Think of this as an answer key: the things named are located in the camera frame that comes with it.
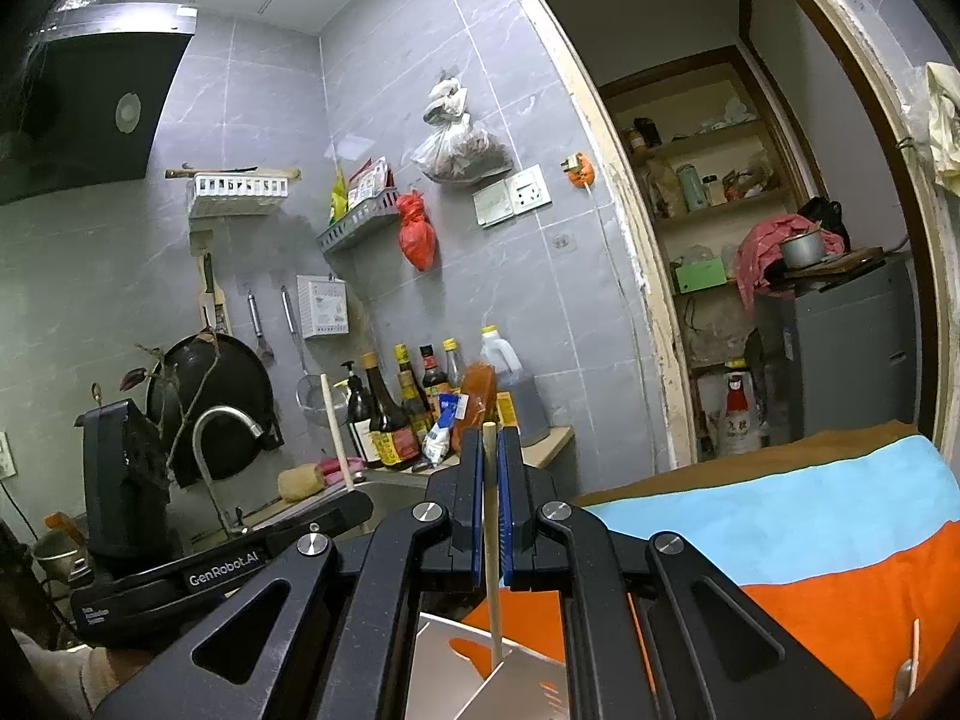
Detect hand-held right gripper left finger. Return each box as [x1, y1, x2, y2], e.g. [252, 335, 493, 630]
[90, 427, 485, 720]

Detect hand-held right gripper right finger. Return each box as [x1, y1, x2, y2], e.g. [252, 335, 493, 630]
[496, 427, 876, 720]

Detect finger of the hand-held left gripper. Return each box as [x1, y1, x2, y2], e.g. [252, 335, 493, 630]
[289, 491, 375, 550]

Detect person's left hand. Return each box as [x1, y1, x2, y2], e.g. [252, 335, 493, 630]
[75, 641, 156, 715]

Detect pink sponge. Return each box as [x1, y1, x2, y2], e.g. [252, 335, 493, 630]
[318, 455, 369, 494]

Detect yellow sponge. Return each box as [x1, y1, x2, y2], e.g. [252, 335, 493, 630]
[278, 463, 326, 503]

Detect black pump bottle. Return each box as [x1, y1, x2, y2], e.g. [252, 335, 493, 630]
[338, 359, 380, 467]

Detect dark sauce bottle yellow label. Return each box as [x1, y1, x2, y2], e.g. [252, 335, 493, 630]
[361, 352, 422, 471]

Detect small metal pot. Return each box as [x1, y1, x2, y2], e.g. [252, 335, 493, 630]
[33, 528, 92, 587]

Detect blue white packet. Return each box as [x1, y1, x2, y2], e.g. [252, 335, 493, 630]
[419, 393, 470, 467]

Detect metal skimmer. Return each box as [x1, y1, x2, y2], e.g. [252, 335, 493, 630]
[280, 284, 350, 430]

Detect cooking oil jug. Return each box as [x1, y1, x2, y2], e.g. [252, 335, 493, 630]
[478, 325, 553, 449]

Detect orange seasoning packet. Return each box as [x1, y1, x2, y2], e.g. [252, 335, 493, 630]
[457, 361, 500, 430]

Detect yellow-capped sauce bottle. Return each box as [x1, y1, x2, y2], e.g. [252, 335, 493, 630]
[393, 344, 434, 437]

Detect clear yellow-capped bottle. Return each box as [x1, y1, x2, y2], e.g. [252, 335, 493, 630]
[440, 337, 468, 392]

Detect black wok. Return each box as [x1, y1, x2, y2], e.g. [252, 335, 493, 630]
[144, 329, 285, 482]

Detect metal faucet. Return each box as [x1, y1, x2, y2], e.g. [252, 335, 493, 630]
[190, 404, 272, 539]

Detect metal spatula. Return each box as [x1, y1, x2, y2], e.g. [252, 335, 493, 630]
[245, 288, 278, 369]

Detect dried plant branch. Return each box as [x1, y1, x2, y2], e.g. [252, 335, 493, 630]
[89, 331, 227, 490]

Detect red plastic bag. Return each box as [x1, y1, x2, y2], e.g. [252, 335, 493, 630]
[395, 190, 438, 273]

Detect striped orange blue brown cloth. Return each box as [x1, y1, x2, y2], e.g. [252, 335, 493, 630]
[456, 420, 960, 720]

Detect wooden shelf unit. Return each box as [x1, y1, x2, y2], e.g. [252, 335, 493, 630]
[599, 44, 820, 460]

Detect green box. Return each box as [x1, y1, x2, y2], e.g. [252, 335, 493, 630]
[673, 258, 729, 296]

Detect red white seasoning packet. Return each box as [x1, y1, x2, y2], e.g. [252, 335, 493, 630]
[346, 157, 395, 212]

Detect clear bag of dried goods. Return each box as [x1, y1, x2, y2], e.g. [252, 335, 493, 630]
[410, 112, 515, 185]

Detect pink cloth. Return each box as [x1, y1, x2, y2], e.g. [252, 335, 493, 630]
[733, 213, 846, 314]

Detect grey cabinet with pot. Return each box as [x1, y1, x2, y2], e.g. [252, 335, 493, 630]
[753, 254, 921, 445]

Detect green thermos cup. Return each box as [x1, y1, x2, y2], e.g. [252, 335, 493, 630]
[676, 163, 710, 213]

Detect white plastic bag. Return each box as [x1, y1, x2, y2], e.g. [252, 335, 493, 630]
[423, 77, 470, 125]

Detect metal spoon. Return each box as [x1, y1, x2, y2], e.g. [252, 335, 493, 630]
[890, 658, 917, 718]

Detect black bag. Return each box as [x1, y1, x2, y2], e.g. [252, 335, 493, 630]
[796, 196, 853, 253]

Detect black range hood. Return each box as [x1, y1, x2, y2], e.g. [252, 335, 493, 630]
[0, 3, 199, 205]

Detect white rubber gloves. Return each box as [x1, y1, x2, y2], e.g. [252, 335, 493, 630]
[925, 61, 960, 194]

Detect white wall box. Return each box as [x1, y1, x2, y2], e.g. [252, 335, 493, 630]
[295, 273, 350, 341]

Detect grey wall shelf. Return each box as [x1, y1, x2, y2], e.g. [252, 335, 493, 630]
[316, 187, 403, 255]

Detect wooden door frame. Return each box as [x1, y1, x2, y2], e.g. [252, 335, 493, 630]
[493, 0, 960, 470]

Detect white wall switch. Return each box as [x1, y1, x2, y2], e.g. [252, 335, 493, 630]
[472, 181, 515, 229]

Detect white wall socket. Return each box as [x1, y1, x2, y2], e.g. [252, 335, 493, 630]
[508, 163, 553, 213]

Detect white plastic wall basket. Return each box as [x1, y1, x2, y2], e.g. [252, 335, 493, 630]
[187, 173, 291, 219]

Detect wooden-handled kitchen knife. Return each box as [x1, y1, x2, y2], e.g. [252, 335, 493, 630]
[164, 164, 302, 183]

